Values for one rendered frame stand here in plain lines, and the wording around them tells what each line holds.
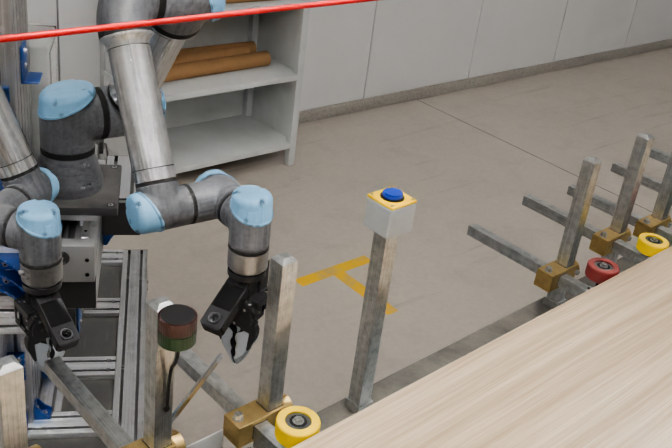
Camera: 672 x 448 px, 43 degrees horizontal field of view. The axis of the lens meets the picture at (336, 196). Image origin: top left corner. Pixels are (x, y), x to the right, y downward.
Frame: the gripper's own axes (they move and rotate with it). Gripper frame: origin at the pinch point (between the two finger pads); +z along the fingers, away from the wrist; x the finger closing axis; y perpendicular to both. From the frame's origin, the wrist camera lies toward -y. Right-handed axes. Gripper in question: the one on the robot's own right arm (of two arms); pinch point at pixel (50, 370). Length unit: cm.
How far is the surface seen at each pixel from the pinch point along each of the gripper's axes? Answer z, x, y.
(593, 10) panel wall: 38, -552, 220
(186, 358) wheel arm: 0.1, -24.0, -11.3
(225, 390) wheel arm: 0.0, -24.9, -24.0
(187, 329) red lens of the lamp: -33, -4, -40
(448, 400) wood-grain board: -7, -53, -57
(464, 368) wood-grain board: -7, -63, -52
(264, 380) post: -7.3, -27.2, -32.6
